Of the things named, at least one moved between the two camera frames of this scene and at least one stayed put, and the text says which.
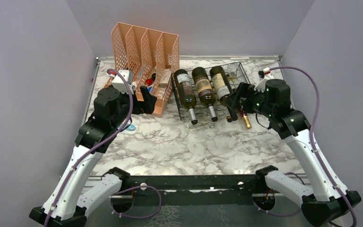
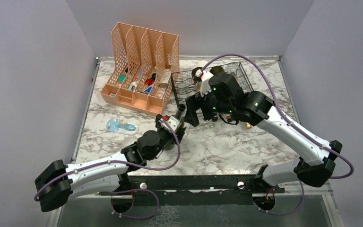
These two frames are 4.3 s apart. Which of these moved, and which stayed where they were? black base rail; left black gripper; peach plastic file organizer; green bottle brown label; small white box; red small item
Moved: left black gripper; green bottle brown label
Stayed: red small item; small white box; peach plastic file organizer; black base rail
